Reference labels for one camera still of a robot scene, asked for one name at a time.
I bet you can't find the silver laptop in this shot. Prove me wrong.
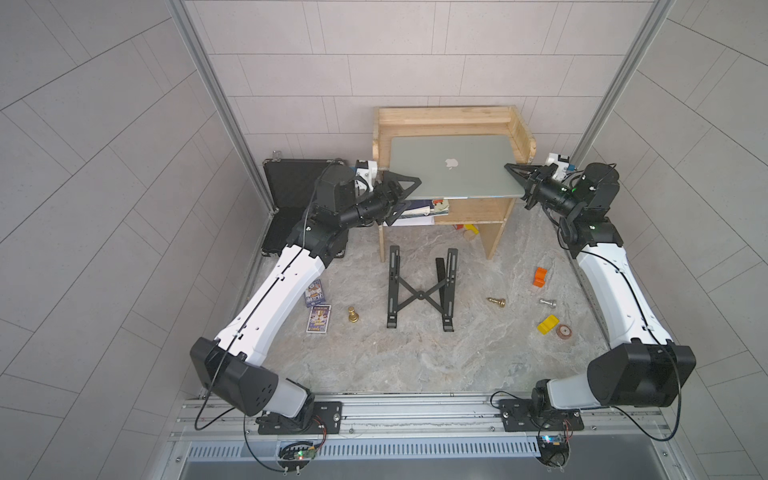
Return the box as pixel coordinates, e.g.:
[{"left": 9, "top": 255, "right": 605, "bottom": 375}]
[{"left": 390, "top": 135, "right": 524, "bottom": 200}]

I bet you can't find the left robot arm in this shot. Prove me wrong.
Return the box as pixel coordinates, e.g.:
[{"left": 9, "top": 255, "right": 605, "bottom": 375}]
[{"left": 190, "top": 162, "right": 421, "bottom": 422}]

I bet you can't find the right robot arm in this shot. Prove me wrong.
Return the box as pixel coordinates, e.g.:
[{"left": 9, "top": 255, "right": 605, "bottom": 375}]
[{"left": 505, "top": 162, "right": 696, "bottom": 410}]

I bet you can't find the black folding laptop stand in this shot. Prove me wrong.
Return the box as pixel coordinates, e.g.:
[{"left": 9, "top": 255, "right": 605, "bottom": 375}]
[{"left": 385, "top": 244, "right": 460, "bottom": 333}]

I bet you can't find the white book stack bottom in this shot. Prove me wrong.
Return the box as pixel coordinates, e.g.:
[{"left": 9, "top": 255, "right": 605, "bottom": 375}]
[{"left": 392, "top": 215, "right": 435, "bottom": 227}]

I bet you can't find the colourful illustrated book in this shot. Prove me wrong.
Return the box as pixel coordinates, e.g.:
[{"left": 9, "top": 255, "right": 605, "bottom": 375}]
[{"left": 410, "top": 199, "right": 450, "bottom": 216}]

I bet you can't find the wooden shelf unit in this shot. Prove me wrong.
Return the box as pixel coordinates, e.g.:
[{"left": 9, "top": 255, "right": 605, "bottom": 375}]
[{"left": 372, "top": 105, "right": 537, "bottom": 259}]

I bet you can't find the red yellow toy under shelf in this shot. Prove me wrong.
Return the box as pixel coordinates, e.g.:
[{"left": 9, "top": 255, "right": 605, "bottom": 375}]
[{"left": 454, "top": 224, "right": 479, "bottom": 239}]

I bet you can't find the orange plastic block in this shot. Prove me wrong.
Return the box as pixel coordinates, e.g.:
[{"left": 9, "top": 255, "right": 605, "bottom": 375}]
[{"left": 532, "top": 267, "right": 548, "bottom": 288}]

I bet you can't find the black foam-lined briefcase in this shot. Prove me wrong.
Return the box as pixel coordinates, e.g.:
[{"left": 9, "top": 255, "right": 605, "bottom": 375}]
[{"left": 261, "top": 159, "right": 346, "bottom": 257}]

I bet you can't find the brass piece right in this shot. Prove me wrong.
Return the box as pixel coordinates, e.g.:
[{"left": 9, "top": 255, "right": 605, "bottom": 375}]
[{"left": 487, "top": 297, "right": 506, "bottom": 308}]

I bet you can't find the brass chess-like piece left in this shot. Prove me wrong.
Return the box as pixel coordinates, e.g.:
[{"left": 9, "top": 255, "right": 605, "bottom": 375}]
[{"left": 348, "top": 306, "right": 359, "bottom": 323}]

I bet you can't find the yellow plastic block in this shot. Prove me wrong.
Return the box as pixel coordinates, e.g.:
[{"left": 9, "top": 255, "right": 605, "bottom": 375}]
[{"left": 537, "top": 315, "right": 560, "bottom": 335}]

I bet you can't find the purple card box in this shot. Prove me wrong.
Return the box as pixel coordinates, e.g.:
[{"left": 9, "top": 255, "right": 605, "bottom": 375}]
[{"left": 306, "top": 304, "right": 332, "bottom": 334}]

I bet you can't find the brown tape roll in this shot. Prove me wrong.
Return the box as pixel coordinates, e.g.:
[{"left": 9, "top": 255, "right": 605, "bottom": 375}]
[{"left": 556, "top": 324, "right": 573, "bottom": 340}]

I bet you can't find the right green circuit board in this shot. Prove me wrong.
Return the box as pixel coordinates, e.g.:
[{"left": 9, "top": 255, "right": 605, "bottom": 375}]
[{"left": 537, "top": 434, "right": 570, "bottom": 461}]

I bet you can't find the green circuit board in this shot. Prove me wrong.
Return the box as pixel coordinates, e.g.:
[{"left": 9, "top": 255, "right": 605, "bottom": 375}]
[
  {"left": 537, "top": 434, "right": 570, "bottom": 461},
  {"left": 278, "top": 441, "right": 319, "bottom": 462}
]

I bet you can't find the left green circuit board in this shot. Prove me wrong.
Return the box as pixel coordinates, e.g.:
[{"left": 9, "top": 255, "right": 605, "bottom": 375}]
[{"left": 278, "top": 441, "right": 319, "bottom": 462}]

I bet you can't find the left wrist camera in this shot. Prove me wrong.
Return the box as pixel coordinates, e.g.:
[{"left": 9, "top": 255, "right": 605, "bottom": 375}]
[{"left": 354, "top": 160, "right": 378, "bottom": 196}]

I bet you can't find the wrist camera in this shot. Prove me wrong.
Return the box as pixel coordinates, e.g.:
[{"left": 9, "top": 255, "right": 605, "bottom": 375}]
[
  {"left": 545, "top": 153, "right": 575, "bottom": 182},
  {"left": 354, "top": 160, "right": 378, "bottom": 196}
]

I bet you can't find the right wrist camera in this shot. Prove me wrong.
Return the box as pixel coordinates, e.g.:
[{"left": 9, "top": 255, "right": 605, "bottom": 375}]
[{"left": 545, "top": 153, "right": 575, "bottom": 182}]

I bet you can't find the aluminium mounting rail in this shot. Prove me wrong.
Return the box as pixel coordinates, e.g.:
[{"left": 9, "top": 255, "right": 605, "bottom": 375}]
[{"left": 170, "top": 393, "right": 671, "bottom": 440}]

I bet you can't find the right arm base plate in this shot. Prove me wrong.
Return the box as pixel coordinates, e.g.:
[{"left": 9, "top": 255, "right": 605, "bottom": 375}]
[{"left": 494, "top": 398, "right": 585, "bottom": 434}]

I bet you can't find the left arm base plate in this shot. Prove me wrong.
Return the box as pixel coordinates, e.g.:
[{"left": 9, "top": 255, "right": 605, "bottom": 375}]
[{"left": 256, "top": 401, "right": 343, "bottom": 435}]

